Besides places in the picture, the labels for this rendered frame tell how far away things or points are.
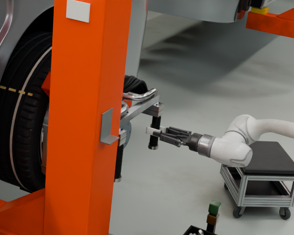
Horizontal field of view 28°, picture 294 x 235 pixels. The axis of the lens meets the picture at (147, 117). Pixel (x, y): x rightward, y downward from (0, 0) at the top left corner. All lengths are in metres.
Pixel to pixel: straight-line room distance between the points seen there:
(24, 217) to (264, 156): 1.94
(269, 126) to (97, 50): 0.99
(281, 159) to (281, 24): 2.40
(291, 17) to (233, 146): 3.52
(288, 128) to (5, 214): 1.06
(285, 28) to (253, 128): 3.40
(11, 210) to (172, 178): 2.01
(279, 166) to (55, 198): 1.91
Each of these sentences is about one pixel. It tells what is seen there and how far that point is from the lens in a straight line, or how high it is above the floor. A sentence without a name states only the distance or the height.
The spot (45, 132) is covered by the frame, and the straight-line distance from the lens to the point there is 2.18.
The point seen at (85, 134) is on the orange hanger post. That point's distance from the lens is 1.68.
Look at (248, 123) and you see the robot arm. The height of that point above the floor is 0.93.
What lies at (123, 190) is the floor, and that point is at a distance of 3.65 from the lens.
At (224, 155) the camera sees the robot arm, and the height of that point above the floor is 0.83.
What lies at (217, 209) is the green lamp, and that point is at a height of 0.65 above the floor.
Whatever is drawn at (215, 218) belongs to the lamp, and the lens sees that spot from 2.35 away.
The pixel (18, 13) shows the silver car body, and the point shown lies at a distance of 2.13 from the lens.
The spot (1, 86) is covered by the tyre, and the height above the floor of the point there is 1.04.
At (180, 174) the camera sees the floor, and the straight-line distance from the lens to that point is 3.91.
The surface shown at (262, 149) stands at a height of 0.34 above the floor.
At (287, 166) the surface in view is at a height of 0.34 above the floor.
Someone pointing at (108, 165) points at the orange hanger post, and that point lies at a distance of 1.81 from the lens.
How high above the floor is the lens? 1.83
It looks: 23 degrees down
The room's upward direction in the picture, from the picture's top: 7 degrees clockwise
